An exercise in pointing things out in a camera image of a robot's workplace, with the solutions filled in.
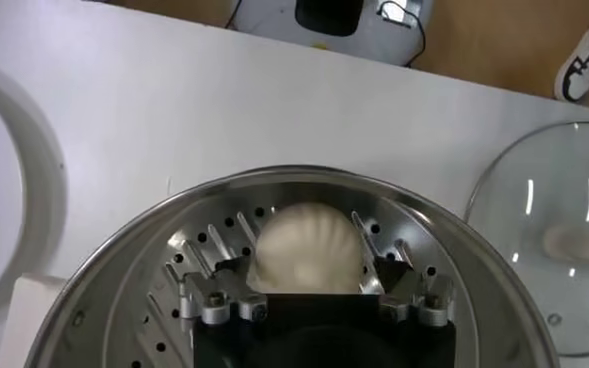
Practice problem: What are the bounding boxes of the white round plate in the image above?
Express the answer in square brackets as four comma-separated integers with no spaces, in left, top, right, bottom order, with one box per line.
[0,54,69,321]

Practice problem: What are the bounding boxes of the round glass pot lid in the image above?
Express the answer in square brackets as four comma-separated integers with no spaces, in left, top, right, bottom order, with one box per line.
[463,121,589,359]

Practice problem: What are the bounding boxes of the white black sneaker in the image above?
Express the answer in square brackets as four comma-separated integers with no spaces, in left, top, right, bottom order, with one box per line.
[553,17,589,104]

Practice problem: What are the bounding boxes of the white steamed baozi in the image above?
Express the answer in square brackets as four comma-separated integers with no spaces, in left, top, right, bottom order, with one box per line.
[246,201,365,295]

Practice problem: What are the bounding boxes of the thin black base cable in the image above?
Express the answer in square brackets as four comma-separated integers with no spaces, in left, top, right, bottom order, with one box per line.
[376,0,428,69]

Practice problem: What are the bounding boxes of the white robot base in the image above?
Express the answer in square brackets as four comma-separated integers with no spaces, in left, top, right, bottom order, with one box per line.
[231,0,435,67]

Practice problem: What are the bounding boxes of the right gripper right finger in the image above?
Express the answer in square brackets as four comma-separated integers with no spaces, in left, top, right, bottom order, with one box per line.
[361,257,458,329]

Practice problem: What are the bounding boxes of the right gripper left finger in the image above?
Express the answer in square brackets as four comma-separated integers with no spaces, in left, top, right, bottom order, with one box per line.
[176,257,270,329]

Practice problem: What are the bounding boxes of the steel steamer pot white handles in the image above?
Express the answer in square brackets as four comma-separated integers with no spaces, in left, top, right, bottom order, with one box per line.
[0,164,560,368]

